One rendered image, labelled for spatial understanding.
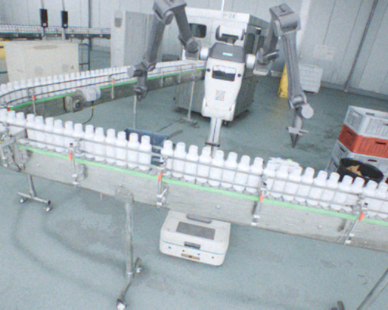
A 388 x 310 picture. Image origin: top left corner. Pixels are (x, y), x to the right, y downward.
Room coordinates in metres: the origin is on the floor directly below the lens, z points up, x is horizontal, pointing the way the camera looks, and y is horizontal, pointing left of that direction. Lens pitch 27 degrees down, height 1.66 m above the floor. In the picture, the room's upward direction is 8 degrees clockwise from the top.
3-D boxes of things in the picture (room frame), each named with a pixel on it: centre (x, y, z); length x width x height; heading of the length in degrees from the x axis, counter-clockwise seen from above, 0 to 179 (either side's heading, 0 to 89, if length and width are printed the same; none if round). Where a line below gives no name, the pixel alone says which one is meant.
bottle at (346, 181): (0.98, -0.69, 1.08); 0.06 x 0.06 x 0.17
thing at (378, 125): (2.79, -2.03, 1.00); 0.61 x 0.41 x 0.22; 91
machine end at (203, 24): (5.57, -0.27, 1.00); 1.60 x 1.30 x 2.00; 155
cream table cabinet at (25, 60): (4.49, 2.99, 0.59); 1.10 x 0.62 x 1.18; 155
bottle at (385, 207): (0.96, -0.93, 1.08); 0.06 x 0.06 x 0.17
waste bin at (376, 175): (2.28, -1.71, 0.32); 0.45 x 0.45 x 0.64
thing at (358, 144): (2.79, -2.04, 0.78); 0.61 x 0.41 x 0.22; 90
